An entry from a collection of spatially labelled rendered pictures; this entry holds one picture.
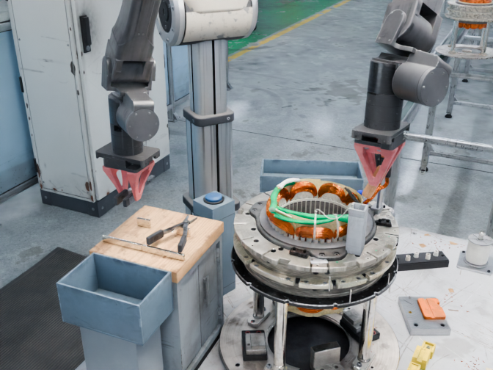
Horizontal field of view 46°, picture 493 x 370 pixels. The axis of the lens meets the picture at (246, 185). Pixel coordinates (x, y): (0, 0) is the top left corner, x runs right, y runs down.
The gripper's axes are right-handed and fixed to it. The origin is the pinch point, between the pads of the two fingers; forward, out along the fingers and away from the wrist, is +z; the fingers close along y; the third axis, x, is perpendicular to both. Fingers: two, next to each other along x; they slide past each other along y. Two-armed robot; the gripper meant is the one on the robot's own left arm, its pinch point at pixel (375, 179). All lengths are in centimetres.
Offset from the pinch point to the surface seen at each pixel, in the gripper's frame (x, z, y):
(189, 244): 32.5, 18.0, -8.2
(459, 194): 32, 99, 273
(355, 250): 2.4, 14.1, 0.4
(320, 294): 6.3, 22.0, -4.2
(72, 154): 215, 70, 127
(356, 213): 2.6, 6.8, -0.4
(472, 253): -9, 37, 60
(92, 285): 46, 25, -21
